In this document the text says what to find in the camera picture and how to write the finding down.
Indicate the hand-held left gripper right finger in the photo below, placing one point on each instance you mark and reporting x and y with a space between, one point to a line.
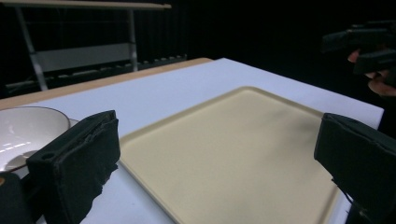
361 155

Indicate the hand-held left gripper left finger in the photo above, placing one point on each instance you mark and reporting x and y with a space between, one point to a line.
77 168

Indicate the white bowl with dark rim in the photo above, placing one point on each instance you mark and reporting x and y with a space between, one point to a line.
28 133

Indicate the table with metal legs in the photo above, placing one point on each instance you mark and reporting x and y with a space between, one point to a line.
84 56

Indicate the beige rectangular tray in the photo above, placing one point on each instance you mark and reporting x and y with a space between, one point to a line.
230 155

